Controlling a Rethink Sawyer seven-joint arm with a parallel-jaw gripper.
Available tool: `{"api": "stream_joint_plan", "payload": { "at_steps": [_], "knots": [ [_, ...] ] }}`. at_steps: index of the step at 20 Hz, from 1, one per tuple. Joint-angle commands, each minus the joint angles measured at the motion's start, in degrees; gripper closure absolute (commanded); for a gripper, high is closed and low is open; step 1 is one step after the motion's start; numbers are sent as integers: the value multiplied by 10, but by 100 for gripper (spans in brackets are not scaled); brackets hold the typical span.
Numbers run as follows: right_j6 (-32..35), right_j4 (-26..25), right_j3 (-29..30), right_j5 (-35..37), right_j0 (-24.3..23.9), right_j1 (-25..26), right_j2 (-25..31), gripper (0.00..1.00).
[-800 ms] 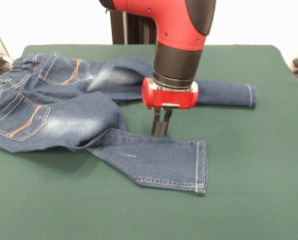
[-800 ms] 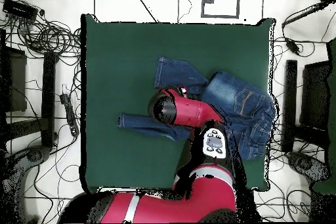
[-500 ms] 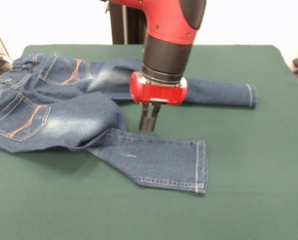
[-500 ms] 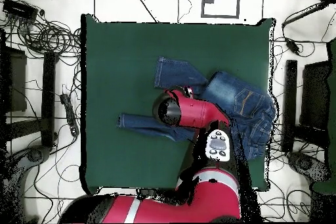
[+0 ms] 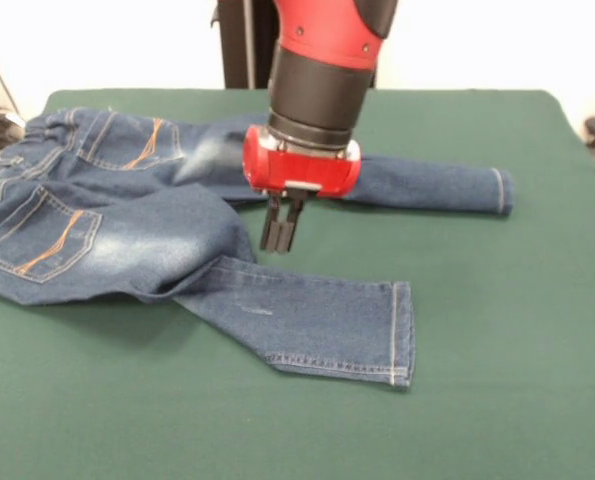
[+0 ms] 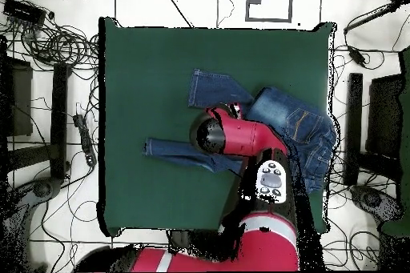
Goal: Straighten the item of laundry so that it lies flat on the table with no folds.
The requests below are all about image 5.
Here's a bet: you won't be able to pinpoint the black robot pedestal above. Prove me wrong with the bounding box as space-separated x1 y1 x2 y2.
211 0 378 90

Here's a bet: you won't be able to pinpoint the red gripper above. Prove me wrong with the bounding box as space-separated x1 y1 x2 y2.
241 124 363 254

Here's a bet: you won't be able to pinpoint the dark green table cloth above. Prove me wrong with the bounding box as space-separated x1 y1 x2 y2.
0 88 595 480

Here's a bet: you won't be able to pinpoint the blue denim jeans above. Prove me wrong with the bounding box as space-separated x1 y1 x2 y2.
0 107 516 392

